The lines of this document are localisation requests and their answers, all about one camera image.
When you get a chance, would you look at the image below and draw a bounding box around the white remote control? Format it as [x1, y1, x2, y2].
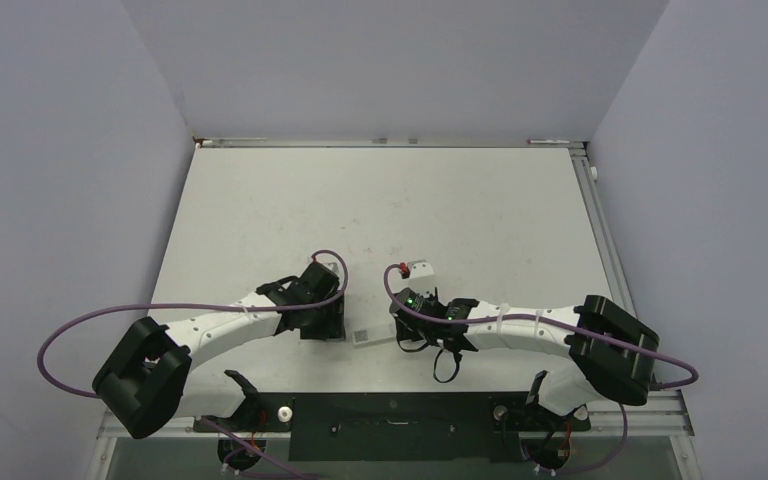
[351, 323, 397, 348]

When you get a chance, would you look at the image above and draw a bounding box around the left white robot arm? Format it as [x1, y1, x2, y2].
[92, 261, 346, 439]

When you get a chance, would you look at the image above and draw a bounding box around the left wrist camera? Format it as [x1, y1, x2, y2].
[323, 262, 342, 276]

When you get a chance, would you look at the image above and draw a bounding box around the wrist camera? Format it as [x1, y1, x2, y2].
[323, 262, 342, 276]
[399, 260, 437, 296]

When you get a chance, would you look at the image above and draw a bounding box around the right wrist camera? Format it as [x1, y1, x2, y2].
[399, 260, 437, 296]

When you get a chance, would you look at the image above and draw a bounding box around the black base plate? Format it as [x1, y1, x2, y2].
[194, 392, 591, 463]

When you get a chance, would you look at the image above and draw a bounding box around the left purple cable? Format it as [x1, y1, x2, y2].
[36, 249, 350, 480]

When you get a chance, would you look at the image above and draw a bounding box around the aluminium frame rail back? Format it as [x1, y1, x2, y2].
[194, 137, 587, 150]

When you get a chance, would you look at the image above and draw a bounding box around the aluminium frame rail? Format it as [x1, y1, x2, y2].
[570, 143, 694, 437]
[194, 137, 587, 150]

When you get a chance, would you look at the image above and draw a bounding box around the aluminium frame rail right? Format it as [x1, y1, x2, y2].
[570, 143, 694, 437]

